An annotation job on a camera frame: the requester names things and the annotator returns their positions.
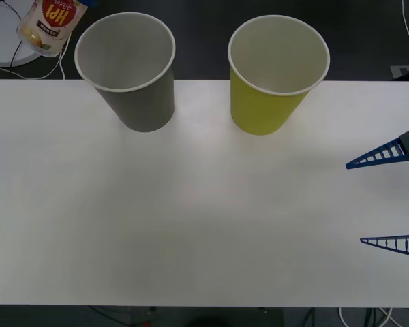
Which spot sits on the grey plastic waste bin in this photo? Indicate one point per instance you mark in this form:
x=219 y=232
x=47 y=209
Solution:
x=146 y=109

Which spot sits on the clear bottle with red cap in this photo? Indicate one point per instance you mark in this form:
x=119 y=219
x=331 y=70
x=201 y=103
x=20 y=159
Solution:
x=51 y=27

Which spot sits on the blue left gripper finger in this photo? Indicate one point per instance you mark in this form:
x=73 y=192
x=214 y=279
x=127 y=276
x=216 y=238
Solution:
x=91 y=3

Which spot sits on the yellow-green plastic waste bin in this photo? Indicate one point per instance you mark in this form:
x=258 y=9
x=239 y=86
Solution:
x=259 y=112

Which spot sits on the grey floor marker tag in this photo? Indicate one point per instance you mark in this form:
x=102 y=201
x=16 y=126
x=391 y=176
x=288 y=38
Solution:
x=404 y=72

